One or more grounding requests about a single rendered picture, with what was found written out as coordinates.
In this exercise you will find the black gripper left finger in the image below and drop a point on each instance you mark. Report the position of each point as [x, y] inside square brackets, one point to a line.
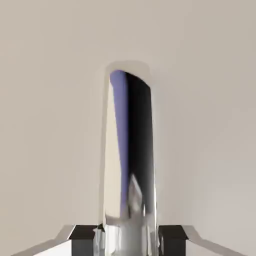
[80, 239]

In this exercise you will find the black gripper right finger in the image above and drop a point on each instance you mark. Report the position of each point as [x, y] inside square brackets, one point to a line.
[173, 239]

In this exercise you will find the beige drawer front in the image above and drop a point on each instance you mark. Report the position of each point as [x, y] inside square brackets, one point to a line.
[50, 100]

